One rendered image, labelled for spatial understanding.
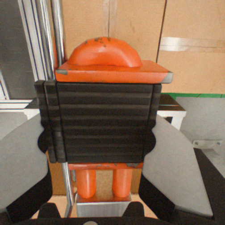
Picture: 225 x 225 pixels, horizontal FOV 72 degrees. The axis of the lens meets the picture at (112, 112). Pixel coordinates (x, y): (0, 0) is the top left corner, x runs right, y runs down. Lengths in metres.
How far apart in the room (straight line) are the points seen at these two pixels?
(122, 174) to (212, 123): 1.59
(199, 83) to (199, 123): 0.89
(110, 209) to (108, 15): 0.60
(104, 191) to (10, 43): 1.03
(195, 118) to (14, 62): 1.48
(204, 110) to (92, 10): 1.27
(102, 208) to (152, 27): 0.61
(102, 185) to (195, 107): 1.40
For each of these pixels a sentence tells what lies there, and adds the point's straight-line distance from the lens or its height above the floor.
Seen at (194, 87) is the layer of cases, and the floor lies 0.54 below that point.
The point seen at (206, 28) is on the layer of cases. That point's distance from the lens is 0.76.
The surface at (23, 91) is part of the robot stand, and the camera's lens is 1.18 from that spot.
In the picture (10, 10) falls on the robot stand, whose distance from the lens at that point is 1.11.
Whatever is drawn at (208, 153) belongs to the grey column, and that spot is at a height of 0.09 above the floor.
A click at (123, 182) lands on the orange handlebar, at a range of 0.18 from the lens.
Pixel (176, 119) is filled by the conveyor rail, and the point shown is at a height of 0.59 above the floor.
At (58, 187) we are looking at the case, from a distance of 0.47.
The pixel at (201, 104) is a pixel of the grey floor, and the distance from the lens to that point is 1.56.
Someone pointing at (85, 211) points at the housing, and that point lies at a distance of 0.20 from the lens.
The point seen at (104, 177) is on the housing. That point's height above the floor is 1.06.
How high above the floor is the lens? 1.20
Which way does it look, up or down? 63 degrees down
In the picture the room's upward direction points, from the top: 175 degrees clockwise
